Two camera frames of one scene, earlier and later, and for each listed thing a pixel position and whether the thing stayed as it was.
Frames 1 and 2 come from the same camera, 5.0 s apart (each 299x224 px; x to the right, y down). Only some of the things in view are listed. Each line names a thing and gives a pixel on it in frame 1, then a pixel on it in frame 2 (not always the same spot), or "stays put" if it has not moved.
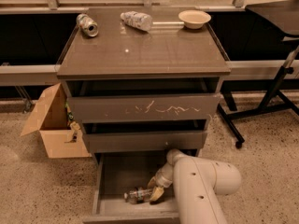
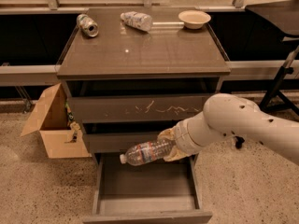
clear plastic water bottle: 138,195 → 146,152
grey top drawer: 144,101 stays put
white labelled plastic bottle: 137,19 stays put
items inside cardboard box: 74,127 stays put
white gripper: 163,180 → 181,139
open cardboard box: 62,140 stays put
